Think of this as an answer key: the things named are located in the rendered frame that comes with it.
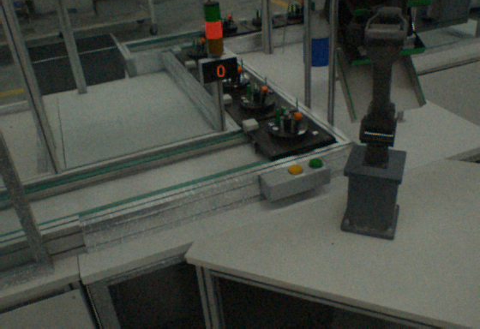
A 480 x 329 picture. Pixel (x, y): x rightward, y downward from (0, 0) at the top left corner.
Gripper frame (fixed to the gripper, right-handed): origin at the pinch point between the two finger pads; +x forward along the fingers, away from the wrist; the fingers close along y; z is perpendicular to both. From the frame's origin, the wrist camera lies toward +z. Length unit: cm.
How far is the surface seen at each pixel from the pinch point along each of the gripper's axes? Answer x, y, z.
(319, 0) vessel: 86, -18, 16
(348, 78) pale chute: 15.6, 0.6, -14.9
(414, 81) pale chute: 13.1, -23.4, -18.9
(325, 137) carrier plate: 5.5, 14.4, -32.1
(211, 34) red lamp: 9.8, 47.8, 5.1
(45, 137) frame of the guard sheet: 11, 103, -20
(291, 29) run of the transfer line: 135, -18, 3
